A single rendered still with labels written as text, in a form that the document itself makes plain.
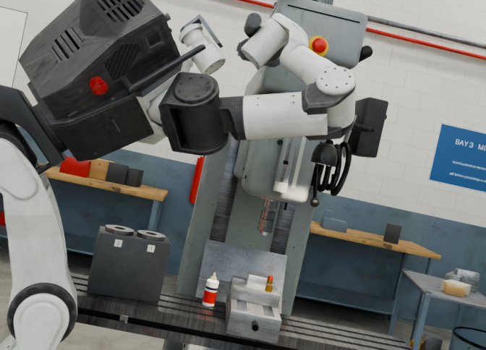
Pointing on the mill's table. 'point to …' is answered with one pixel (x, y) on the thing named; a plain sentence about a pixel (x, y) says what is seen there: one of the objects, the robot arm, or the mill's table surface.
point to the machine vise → (267, 325)
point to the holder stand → (129, 263)
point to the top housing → (327, 27)
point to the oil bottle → (210, 291)
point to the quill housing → (302, 168)
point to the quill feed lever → (315, 188)
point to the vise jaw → (254, 294)
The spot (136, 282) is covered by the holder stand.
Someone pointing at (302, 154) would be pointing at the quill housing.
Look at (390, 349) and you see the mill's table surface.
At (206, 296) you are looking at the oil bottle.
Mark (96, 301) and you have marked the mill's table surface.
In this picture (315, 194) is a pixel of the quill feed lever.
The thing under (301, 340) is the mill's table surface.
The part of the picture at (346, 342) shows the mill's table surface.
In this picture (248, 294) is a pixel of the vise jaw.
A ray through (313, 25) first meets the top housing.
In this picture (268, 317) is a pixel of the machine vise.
